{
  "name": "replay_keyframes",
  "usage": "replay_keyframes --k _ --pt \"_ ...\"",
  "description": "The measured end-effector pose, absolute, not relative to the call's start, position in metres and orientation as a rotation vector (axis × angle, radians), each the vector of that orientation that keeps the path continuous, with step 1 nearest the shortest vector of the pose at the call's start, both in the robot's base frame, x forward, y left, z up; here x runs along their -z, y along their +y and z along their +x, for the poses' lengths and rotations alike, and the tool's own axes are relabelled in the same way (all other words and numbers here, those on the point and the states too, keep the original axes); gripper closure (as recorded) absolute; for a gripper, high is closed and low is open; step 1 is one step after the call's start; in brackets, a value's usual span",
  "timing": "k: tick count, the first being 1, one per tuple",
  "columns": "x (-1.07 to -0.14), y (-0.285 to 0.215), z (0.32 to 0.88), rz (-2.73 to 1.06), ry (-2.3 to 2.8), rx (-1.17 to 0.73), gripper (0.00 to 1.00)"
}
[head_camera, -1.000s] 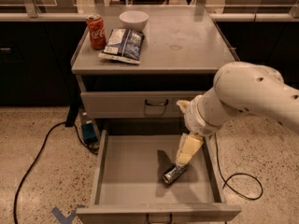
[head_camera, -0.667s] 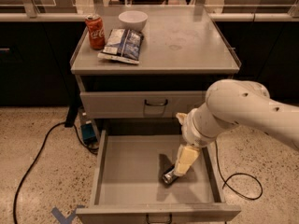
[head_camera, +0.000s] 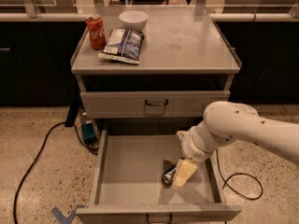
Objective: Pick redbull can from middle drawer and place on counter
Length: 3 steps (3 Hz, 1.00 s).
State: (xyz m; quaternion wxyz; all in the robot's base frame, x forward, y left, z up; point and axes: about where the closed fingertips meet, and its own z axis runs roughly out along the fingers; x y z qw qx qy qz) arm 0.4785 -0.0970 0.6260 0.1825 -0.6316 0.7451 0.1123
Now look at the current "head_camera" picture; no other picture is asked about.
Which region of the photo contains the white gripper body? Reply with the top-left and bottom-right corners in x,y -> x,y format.
181,122 -> 218,162

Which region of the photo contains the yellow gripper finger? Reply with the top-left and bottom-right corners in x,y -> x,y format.
177,131 -> 187,147
172,159 -> 197,189

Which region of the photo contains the silver blue redbull can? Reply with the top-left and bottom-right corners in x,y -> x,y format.
162,166 -> 176,185

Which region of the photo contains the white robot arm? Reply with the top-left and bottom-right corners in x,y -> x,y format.
172,101 -> 299,188

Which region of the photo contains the open grey middle drawer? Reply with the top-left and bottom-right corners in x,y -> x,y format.
77,131 -> 241,224

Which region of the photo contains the grey drawer cabinet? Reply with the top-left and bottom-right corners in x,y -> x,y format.
71,6 -> 240,135

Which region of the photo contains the closed grey top drawer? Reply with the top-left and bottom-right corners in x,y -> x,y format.
80,91 -> 230,119

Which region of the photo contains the red coca-cola can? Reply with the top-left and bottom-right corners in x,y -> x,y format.
86,14 -> 106,49

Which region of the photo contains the blue power box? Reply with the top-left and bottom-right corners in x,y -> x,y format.
81,123 -> 97,145

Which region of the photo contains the blue white chip bag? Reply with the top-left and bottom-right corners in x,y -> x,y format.
98,29 -> 144,64

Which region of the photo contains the white bowl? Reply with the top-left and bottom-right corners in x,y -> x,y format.
119,10 -> 149,32

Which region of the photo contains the blue floor tape mark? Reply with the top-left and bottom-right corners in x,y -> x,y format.
50,204 -> 86,224

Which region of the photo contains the black floor cable right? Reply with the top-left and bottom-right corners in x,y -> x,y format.
215,148 -> 264,202

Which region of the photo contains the black floor cable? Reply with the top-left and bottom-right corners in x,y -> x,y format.
215,148 -> 264,202
12,120 -> 100,224

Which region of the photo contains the black floor cable left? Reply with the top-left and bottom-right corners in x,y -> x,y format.
12,120 -> 100,224

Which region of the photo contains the dark counter with rail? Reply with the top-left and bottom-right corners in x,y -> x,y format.
0,21 -> 299,105

